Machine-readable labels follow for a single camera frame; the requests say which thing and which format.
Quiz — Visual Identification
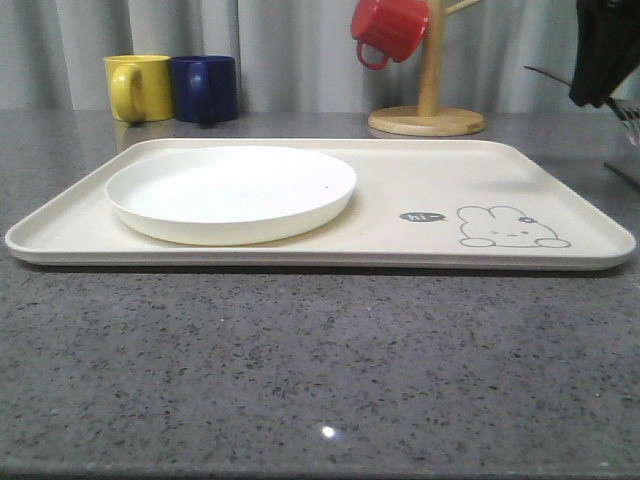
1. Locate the dark blue mug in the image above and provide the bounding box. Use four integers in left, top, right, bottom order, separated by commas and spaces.
169, 55, 239, 124

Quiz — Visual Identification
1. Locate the white round plate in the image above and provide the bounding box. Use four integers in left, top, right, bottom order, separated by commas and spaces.
105, 145, 357, 246

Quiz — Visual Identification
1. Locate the yellow mug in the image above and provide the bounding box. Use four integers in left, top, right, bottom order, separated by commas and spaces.
103, 54, 174, 123

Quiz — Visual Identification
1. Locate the red mug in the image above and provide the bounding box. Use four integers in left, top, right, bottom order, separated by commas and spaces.
350, 0, 429, 70

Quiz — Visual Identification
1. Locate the cream rabbit serving tray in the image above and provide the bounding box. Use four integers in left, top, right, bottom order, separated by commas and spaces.
5, 138, 636, 271

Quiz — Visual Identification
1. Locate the gray curtain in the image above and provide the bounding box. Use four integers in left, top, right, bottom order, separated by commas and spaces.
0, 0, 640, 114

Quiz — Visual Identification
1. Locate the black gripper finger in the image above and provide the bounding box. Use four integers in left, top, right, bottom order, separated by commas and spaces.
569, 0, 639, 107

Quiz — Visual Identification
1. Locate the silver chopstick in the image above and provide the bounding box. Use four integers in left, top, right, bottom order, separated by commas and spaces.
604, 160, 640, 187

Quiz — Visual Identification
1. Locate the wooden mug tree stand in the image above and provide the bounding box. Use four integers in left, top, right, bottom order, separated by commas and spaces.
368, 1, 485, 137

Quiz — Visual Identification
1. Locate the silver fork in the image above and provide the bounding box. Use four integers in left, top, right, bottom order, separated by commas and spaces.
524, 65, 639, 147

